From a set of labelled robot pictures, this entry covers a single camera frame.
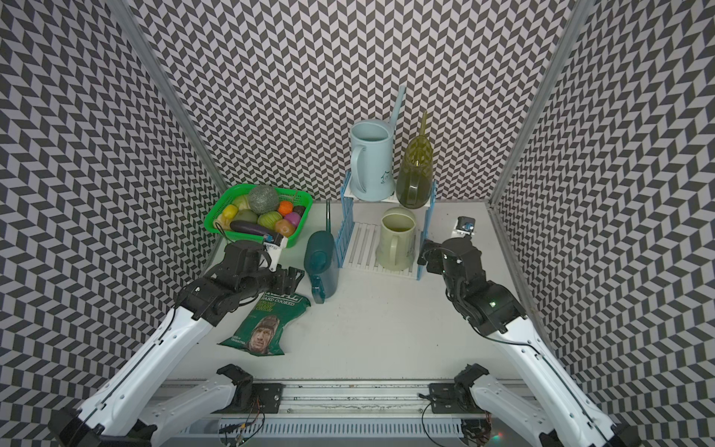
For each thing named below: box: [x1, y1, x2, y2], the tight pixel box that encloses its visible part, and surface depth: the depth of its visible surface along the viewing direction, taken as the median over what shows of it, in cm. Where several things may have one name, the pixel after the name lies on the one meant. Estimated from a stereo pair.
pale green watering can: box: [376, 206, 417, 272], surface depth 86 cm
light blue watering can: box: [349, 85, 406, 203], surface depth 72 cm
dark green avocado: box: [233, 208, 258, 222], surface depth 107 cm
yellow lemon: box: [222, 203, 239, 219], surface depth 107 cm
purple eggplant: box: [229, 219, 274, 236], surface depth 105 cm
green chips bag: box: [217, 291, 311, 357], surface depth 79 cm
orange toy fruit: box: [278, 200, 294, 217], surface depth 110 cm
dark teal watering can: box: [303, 199, 340, 305], surface depth 86 cm
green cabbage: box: [256, 211, 284, 231], surface depth 105 cm
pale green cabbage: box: [232, 193, 252, 211], surface depth 111 cm
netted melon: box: [247, 184, 280, 215], surface depth 107 cm
